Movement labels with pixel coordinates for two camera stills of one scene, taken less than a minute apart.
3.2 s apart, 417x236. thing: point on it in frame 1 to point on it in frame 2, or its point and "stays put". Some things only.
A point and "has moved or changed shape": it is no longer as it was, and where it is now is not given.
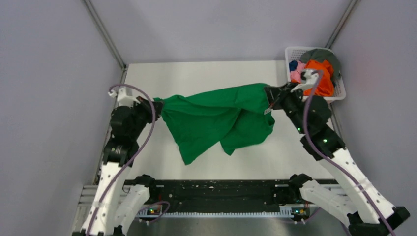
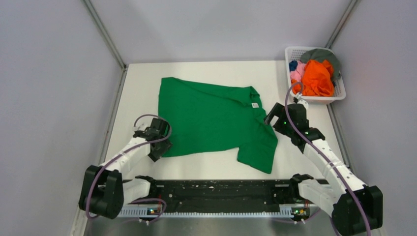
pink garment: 296,73 stays put
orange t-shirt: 325,84 stays put
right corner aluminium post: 349,11 stays put
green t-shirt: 235,116 has moved or changed shape
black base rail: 227,194 stays put
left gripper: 145,104 to 155,155
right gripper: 282,92 to 278,110
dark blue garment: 292,65 stays put
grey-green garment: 321,55 stays put
